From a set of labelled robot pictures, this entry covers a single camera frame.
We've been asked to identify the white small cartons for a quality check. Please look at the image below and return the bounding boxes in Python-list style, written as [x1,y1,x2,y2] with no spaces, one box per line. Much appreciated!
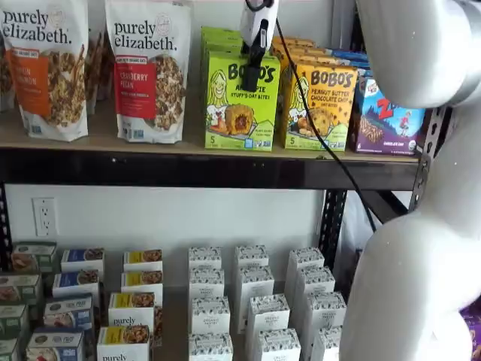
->
[0,240,343,361]

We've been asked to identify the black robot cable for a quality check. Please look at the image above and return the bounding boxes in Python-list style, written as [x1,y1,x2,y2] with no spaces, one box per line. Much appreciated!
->
[275,17,378,232]

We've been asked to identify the purple snack box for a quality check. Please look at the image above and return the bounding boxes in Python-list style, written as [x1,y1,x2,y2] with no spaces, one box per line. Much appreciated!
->
[460,305,481,361]

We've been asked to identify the wooden shelf board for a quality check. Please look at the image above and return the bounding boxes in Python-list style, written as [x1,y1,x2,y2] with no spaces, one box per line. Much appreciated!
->
[0,89,420,162]

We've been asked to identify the yellow Bobo's peanut butter box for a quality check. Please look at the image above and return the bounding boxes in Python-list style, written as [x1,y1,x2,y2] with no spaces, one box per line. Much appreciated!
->
[271,36,316,49]
[280,62,358,152]
[280,54,335,68]
[276,45,328,57]

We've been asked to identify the green Bobo's apple pie box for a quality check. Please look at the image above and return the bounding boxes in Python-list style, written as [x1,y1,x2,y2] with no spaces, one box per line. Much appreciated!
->
[201,35,244,46]
[204,43,245,53]
[204,50,282,152]
[201,26,241,38]

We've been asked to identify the white plastic sheet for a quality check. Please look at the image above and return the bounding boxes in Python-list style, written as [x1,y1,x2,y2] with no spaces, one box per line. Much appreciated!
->
[336,190,380,279]

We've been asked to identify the green granola box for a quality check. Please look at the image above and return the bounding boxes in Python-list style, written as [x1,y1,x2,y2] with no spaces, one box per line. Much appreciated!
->
[0,304,30,338]
[0,273,43,305]
[0,337,20,361]
[11,241,58,274]

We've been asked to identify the granola bag red label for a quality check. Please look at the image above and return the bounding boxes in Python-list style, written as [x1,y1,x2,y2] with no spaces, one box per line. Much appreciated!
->
[104,0,195,144]

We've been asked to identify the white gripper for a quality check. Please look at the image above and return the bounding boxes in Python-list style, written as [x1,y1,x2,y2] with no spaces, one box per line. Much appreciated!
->
[240,0,279,91]

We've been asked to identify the black metal shelf rack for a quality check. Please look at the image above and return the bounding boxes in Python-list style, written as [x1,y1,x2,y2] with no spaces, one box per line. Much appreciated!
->
[0,11,452,272]

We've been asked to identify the white wall outlet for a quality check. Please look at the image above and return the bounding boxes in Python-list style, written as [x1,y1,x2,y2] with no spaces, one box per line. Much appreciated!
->
[32,197,59,237]

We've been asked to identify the white granola box yellow label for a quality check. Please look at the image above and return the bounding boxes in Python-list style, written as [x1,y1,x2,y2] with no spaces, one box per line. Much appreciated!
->
[123,247,163,272]
[108,292,163,347]
[96,325,152,361]
[120,269,164,308]

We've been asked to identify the white organic pasta box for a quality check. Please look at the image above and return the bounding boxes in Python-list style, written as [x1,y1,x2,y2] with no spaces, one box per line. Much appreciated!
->
[295,265,336,328]
[257,328,301,361]
[288,247,325,298]
[246,293,290,360]
[191,296,231,335]
[189,267,225,300]
[235,265,275,334]
[188,246,222,271]
[234,244,270,268]
[188,332,234,361]
[310,323,343,361]
[302,291,346,358]

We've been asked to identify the granola bag orange label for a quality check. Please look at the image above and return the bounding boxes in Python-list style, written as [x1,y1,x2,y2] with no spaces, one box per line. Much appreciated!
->
[0,0,90,143]

